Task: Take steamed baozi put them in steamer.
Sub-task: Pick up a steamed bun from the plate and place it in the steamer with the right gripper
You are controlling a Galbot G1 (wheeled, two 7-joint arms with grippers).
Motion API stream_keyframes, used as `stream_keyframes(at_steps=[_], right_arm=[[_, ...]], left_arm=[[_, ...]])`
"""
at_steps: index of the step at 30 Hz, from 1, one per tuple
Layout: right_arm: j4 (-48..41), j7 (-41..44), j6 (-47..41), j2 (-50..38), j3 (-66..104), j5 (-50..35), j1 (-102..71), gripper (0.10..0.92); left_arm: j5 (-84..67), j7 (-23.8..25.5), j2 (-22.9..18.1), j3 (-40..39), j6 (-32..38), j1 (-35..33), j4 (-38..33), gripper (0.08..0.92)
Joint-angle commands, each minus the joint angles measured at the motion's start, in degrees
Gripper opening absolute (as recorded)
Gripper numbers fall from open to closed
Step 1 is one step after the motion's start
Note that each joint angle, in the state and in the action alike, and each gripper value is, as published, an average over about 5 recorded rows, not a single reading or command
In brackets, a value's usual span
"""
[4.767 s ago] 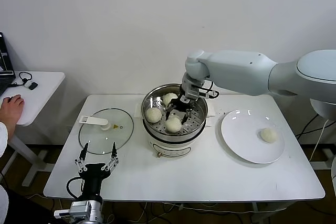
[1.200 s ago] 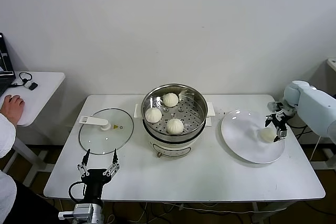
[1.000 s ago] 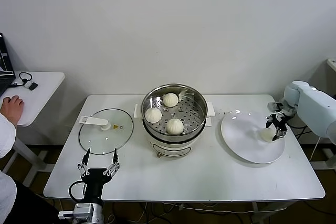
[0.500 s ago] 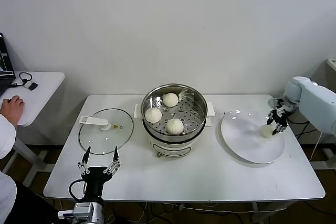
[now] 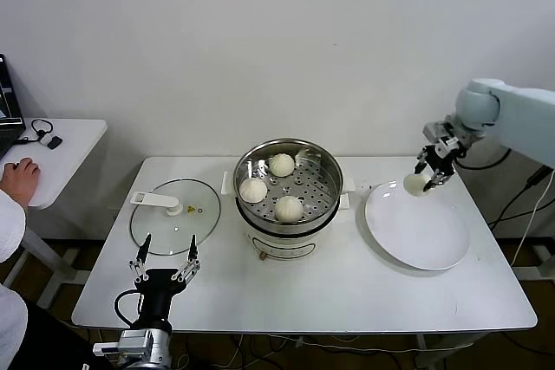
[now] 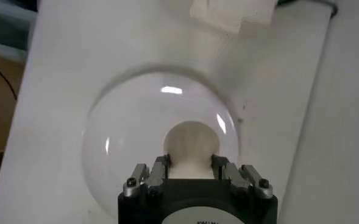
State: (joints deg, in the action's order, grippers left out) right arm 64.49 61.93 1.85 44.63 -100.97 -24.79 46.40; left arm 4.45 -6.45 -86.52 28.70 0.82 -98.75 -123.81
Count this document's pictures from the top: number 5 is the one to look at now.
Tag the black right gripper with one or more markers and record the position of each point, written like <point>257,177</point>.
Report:
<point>446,155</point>

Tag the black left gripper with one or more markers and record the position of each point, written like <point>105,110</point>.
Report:
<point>156,283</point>

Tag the white steamed baozi bun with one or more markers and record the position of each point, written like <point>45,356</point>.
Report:
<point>289,208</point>
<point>414,184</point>
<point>282,165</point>
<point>253,190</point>

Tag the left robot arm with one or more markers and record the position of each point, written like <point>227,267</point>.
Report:
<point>147,348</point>

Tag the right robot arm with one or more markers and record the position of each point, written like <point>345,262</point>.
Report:
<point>520,110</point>

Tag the white sleeved person forearm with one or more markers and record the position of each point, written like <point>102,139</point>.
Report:
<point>11,227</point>

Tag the stainless steel steamer basket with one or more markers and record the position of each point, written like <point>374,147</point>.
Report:
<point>312,196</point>

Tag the person's bare hand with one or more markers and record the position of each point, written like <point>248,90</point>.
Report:
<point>19,179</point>

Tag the white round plate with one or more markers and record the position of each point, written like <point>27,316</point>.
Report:
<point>416,231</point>

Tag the white side table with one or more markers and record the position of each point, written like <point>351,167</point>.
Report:
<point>73,149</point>

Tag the white stand foot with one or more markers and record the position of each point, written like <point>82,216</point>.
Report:
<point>535,272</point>

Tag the person torso in white coat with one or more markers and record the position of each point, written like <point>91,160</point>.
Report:
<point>11,326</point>

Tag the black laptop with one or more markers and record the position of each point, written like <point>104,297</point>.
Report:
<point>8,118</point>

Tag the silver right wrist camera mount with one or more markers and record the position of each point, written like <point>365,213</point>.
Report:
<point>435,131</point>

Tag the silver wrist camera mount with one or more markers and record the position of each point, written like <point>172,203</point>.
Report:
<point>132,344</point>
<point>435,131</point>

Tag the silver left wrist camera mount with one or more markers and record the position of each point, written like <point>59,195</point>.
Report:
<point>132,344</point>

